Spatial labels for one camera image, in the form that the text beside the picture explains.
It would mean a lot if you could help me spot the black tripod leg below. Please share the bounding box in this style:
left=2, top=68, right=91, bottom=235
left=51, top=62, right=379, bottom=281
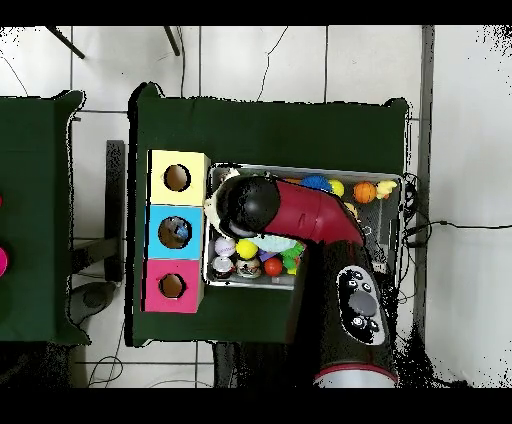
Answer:
left=44, top=25, right=86, bottom=60
left=162, top=25, right=182, bottom=57

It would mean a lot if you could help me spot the black power cable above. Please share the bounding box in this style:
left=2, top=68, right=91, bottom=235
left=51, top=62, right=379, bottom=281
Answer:
left=403, top=218, right=512, bottom=241

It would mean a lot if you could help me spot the dark green tablecloth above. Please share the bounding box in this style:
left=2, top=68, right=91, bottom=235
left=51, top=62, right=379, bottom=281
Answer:
left=125, top=81, right=410, bottom=348

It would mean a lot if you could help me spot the blue fuzzy monster toy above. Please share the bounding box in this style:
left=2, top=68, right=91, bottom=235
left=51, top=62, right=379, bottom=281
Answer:
left=299, top=174, right=333, bottom=192

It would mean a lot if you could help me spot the grey round stand base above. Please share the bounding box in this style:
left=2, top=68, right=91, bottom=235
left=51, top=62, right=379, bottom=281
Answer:
left=68, top=280, right=118, bottom=326

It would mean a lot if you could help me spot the yellow foam bone toy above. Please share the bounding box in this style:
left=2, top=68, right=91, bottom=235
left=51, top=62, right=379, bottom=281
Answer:
left=375, top=179, right=399, bottom=200

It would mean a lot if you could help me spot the cream yellow waffle cloth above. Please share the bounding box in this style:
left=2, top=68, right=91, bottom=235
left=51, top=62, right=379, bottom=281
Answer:
left=203, top=167, right=241, bottom=235

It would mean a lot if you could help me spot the orange red ball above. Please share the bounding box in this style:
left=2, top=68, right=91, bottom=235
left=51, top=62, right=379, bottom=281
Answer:
left=263, top=256, right=284, bottom=278

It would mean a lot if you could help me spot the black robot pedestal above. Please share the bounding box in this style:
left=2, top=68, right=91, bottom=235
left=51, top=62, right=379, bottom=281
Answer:
left=212, top=341, right=297, bottom=388

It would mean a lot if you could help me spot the pale lavender ball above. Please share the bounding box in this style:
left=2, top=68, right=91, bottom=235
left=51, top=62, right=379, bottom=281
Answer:
left=214, top=236, right=237, bottom=258

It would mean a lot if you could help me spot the orange toy basketball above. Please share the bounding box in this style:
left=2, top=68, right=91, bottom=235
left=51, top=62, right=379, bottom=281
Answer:
left=352, top=180, right=378, bottom=204

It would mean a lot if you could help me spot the wooden box with three holes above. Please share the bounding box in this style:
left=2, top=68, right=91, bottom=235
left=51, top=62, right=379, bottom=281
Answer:
left=141, top=149, right=212, bottom=314

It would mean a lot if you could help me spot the dark green side table cloth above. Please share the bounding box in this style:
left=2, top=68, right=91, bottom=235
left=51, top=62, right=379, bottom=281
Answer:
left=0, top=89, right=91, bottom=346

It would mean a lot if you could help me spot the shallow wire mesh bin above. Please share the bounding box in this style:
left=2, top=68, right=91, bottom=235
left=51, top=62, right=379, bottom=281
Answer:
left=202, top=162, right=403, bottom=291

